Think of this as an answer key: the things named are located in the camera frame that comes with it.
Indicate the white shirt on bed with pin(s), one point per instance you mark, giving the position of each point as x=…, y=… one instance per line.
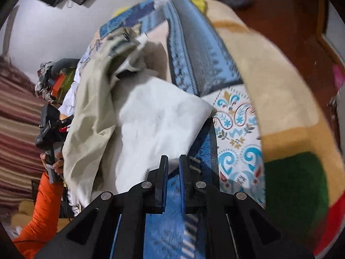
x=68, y=106

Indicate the blue patchwork bed quilt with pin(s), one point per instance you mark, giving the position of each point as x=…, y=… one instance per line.
x=185, y=50

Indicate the beige green red fleece blanket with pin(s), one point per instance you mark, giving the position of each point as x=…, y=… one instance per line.
x=304, y=170

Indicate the person's left hand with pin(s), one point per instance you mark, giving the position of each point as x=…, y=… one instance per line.
x=58, y=165

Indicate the dark green stuffed cushion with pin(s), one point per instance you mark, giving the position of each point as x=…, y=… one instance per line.
x=64, y=63

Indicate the orange box on pile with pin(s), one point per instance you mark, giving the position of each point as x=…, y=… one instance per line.
x=57, y=85

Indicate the green patterned storage box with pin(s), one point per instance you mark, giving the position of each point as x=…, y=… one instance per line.
x=68, y=80

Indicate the brown wooden door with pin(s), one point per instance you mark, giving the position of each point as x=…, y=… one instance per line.
x=313, y=15

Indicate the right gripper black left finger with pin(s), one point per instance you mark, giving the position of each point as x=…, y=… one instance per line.
x=113, y=226

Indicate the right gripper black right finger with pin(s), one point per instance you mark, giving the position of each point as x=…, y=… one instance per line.
x=236, y=225

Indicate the orange sleeved left forearm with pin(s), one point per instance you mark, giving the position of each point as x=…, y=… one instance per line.
x=43, y=225

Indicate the striped red curtain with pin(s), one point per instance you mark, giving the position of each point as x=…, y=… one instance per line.
x=20, y=117

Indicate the white and beige jacket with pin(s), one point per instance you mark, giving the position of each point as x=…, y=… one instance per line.
x=125, y=119

